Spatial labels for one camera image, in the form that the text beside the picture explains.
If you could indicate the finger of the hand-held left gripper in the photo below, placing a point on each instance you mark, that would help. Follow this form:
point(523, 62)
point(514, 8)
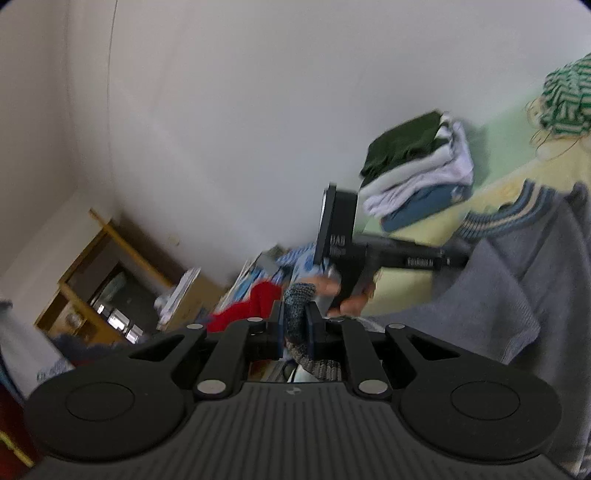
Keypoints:
point(456, 259)

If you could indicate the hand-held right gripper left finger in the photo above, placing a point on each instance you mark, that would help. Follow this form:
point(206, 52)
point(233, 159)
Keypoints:
point(278, 327)

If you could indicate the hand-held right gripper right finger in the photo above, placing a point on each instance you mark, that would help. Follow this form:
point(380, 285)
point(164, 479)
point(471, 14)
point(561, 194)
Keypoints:
point(311, 327)

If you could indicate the grey knit sweater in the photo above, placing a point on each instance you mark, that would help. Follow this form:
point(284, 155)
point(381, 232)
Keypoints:
point(531, 300)

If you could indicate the person's left hand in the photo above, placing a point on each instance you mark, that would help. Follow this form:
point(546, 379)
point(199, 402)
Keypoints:
point(330, 287)

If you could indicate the blue patterned cloth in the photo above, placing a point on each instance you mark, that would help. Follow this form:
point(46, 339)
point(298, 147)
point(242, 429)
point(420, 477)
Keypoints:
point(300, 263)

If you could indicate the blue folded garment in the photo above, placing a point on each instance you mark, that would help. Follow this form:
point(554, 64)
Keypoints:
point(425, 205)

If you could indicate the lavender folded garment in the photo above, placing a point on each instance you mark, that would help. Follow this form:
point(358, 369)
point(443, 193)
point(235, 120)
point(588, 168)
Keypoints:
point(415, 189)

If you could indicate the cardboard box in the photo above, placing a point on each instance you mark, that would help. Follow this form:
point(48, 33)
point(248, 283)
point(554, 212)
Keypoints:
point(198, 300)

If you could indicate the dark green folded garment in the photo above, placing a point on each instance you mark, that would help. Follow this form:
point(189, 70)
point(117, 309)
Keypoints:
point(397, 143)

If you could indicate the white papers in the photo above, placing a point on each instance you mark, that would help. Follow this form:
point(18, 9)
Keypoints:
point(178, 290)

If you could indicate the printed bed blanket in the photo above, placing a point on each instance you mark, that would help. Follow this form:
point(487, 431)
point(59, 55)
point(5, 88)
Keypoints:
point(503, 154)

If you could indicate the wooden cabinet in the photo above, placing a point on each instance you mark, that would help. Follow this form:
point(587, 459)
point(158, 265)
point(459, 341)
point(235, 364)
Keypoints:
point(115, 258)

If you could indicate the green striped garment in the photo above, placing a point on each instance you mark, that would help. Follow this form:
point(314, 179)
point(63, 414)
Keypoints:
point(568, 92)

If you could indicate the light grey cloth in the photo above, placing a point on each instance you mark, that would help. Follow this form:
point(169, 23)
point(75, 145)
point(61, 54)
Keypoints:
point(27, 346)

